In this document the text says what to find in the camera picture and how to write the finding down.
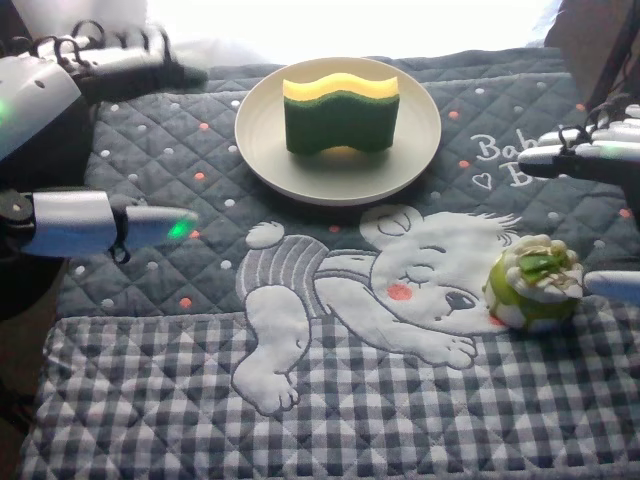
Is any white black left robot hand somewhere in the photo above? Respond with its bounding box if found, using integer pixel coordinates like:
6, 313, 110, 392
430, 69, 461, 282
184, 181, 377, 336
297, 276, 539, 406
0, 19, 209, 264

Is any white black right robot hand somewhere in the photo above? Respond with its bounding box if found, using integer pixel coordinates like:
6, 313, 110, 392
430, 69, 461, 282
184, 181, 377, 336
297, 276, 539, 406
517, 93, 640, 304

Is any green white toy cake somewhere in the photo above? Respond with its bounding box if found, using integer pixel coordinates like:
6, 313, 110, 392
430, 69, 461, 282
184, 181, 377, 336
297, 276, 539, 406
482, 234, 585, 334

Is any yellow green wavy sponge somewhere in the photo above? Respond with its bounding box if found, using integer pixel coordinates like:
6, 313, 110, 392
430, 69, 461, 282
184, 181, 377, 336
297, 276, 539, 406
282, 71, 400, 156

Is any white curtain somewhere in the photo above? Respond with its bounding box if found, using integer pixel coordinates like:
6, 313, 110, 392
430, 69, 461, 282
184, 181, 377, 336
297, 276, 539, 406
74, 0, 286, 69

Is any round cream plate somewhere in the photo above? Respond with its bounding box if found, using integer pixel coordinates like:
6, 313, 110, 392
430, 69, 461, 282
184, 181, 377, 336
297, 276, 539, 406
234, 57, 442, 205

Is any grey bear print quilt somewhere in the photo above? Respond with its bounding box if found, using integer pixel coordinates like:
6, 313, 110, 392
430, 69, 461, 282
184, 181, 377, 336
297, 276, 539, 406
19, 44, 640, 480

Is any dark stand frame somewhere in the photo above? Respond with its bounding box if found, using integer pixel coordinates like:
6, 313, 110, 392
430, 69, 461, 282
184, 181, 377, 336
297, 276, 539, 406
543, 0, 640, 114

